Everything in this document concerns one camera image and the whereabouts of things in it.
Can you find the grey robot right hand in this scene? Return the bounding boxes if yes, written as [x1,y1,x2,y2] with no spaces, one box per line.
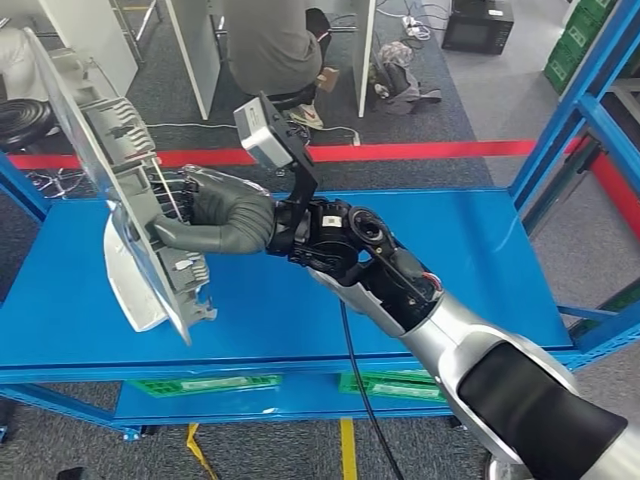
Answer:
[149,165,277,256]

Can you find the silver plastic hubcap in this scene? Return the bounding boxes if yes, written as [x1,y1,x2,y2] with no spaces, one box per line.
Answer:
[23,27,217,347]

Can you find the blue metal shelf rack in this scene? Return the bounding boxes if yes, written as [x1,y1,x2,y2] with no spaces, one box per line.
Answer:
[0,0,640,442]

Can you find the white plastic part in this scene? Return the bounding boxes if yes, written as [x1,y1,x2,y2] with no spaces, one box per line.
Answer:
[103,213,168,334]

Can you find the black stool with chrome base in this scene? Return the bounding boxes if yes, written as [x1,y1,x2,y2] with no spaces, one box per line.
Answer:
[0,97,88,200]
[269,82,321,114]

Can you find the green plastic crate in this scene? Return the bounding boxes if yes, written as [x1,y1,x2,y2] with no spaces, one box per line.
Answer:
[127,375,284,399]
[339,370,448,405]

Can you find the person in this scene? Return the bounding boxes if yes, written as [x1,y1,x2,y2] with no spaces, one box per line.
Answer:
[222,0,334,130]

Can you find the red barrier belt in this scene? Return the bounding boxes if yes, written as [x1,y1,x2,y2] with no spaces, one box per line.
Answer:
[7,135,538,172]
[567,135,640,240]

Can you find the grey bag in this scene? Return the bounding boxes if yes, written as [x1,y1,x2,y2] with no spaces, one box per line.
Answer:
[368,40,442,117]

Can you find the white power strip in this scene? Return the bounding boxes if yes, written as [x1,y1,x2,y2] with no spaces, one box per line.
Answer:
[399,14,433,41]

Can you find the black appliance box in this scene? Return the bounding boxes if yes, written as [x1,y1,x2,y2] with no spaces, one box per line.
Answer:
[441,0,515,56]

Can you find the green crate stack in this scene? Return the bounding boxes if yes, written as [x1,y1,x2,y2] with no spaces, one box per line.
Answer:
[543,0,618,95]

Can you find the wrist camera with black bracket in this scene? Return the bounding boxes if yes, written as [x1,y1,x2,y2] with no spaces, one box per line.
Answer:
[233,91,319,220]

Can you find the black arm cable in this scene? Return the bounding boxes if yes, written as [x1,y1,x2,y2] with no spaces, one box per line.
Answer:
[340,301,405,480]

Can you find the white bench frame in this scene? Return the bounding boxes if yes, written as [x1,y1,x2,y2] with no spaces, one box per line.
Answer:
[607,76,640,127]

